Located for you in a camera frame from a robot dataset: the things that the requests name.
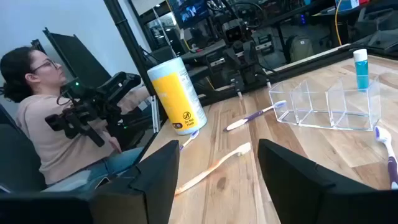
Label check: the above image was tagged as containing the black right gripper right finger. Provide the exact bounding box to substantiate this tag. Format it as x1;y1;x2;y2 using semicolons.
257;138;398;224

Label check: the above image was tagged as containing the black wall monitor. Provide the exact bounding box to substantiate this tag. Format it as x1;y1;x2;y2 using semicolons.
169;0;212;29

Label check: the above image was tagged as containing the orange white toothbrush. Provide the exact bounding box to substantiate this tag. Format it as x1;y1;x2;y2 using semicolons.
174;142;252;197

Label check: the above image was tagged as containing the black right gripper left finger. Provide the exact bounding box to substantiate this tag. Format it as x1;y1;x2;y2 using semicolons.
0;139;181;224

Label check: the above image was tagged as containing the blue mouthwash bottle white cap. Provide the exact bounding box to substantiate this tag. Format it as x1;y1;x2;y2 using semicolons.
353;49;371;93

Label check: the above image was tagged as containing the black rig frame post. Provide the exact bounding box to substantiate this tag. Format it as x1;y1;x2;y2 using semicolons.
103;0;169;131

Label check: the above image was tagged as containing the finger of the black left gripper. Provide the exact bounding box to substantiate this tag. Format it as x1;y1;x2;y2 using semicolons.
234;76;244;100
262;72;272;90

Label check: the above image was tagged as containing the black chair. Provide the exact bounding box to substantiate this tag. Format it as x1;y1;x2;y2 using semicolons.
0;105;47;194

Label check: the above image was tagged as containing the person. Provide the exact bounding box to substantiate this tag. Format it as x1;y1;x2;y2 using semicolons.
0;45;153;187

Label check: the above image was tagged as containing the black flat panel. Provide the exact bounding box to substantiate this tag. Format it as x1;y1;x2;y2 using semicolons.
42;27;113;90

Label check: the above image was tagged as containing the clear acrylic organizer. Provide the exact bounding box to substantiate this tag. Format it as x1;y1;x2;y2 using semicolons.
268;73;382;131

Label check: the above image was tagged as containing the grey backpack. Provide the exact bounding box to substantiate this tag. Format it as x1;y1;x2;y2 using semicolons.
285;34;315;63

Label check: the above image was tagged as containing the silver aluminium bracket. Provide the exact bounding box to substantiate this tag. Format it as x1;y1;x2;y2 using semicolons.
150;95;161;133

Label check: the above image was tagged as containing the yellow white wipes canister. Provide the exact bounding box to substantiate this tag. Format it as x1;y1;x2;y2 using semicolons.
146;57;208;136

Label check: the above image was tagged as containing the yellow cable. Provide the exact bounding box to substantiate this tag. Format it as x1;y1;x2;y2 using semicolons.
334;0;343;47

